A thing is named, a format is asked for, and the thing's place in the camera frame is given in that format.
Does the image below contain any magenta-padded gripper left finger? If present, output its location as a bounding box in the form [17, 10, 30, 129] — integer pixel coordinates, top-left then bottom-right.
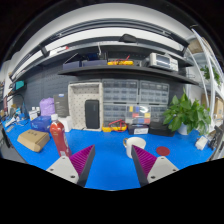
[45, 144, 96, 188]

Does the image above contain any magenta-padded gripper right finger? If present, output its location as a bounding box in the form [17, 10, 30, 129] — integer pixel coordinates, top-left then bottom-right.
[130, 144, 180, 188]

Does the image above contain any red drink bottle white cap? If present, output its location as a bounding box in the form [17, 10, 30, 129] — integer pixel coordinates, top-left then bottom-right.
[49, 113, 73, 158]

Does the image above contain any flat round red coaster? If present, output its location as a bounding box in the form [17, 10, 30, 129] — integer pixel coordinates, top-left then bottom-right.
[155, 145, 171, 157]

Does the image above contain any white mug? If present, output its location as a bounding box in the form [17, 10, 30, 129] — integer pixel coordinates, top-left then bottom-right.
[122, 136, 147, 159]

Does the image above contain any brown cardboard box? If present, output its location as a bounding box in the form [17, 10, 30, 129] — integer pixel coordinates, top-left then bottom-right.
[16, 129, 51, 153]

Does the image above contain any black box with white label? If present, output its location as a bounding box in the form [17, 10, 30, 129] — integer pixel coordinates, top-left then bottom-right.
[127, 123, 150, 136]

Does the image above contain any small white carton box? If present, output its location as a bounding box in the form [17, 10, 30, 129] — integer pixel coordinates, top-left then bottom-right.
[58, 115, 74, 133]

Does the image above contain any white power adapter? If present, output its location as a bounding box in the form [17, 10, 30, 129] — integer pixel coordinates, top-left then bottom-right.
[195, 135, 210, 151]

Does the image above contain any blue carton box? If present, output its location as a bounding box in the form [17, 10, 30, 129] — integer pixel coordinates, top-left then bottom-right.
[30, 115, 53, 133]

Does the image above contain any grey small-parts drawer cabinet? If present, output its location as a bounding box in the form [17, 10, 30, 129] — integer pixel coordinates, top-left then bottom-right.
[149, 104, 169, 124]
[101, 78, 140, 104]
[102, 102, 128, 128]
[138, 80, 171, 106]

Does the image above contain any drawer cabinet with coloured drawers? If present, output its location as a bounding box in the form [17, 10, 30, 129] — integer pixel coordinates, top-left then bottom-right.
[126, 104, 152, 126]

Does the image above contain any yellow multimeter with red leads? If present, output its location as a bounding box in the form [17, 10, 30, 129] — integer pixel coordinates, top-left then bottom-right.
[101, 119, 128, 133]
[107, 55, 135, 67]

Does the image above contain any green potted plant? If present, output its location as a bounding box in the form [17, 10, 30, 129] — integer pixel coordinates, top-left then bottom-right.
[162, 89, 212, 136]

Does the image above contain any black rectangular speaker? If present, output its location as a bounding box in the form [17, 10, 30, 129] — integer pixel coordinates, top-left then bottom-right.
[84, 99, 101, 130]

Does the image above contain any beige perforated storage bin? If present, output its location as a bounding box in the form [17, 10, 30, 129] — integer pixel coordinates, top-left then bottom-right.
[67, 81, 104, 132]

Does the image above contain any dark grey product box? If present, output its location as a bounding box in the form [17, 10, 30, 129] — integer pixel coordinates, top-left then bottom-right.
[53, 93, 70, 118]

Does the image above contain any purple plastic bag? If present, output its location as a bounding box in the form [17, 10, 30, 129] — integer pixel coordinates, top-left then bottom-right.
[39, 97, 56, 117]

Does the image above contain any black metal stand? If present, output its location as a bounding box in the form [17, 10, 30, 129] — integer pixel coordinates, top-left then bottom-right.
[208, 124, 224, 152]

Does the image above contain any teal holder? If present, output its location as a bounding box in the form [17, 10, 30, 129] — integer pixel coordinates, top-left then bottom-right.
[14, 80, 26, 91]

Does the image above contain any dark navy storage bin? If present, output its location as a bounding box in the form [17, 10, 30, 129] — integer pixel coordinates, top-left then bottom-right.
[82, 58, 108, 68]
[62, 53, 83, 71]

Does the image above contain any black workbench shelf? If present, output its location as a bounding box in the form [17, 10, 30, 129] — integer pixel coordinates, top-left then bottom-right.
[57, 64, 199, 86]

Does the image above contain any white oscilloscope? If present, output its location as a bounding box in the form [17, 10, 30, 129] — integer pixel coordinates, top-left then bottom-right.
[142, 52, 180, 72]

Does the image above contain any white metal shelving unit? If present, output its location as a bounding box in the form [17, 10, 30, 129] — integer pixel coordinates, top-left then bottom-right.
[184, 28, 224, 134]

